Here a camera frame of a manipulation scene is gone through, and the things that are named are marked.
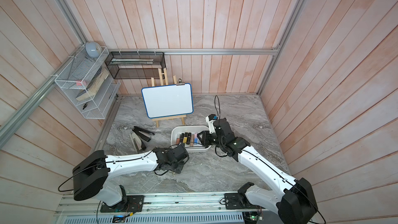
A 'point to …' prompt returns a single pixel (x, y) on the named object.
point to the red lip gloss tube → (178, 139)
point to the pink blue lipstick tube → (196, 140)
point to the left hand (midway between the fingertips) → (177, 167)
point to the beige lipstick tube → (192, 140)
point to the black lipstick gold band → (188, 138)
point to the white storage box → (189, 129)
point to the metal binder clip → (180, 82)
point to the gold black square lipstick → (185, 138)
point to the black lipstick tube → (182, 137)
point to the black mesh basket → (136, 65)
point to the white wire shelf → (91, 99)
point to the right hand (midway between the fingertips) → (199, 134)
